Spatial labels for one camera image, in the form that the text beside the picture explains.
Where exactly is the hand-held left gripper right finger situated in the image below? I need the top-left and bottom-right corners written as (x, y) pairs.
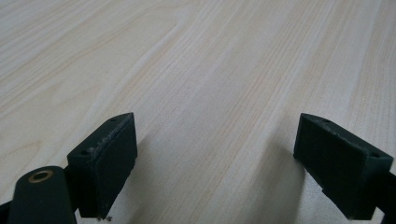
top-left (292, 113), bottom-right (394, 220)

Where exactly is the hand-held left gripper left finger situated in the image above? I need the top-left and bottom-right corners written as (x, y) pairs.
top-left (66, 112), bottom-right (138, 219)

